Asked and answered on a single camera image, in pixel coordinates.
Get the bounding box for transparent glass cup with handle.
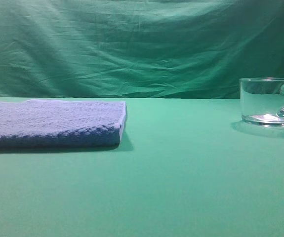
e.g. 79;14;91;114
240;78;284;127

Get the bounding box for folded blue towel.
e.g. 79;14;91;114
0;99;126;149

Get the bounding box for green backdrop cloth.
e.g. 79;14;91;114
0;0;284;99

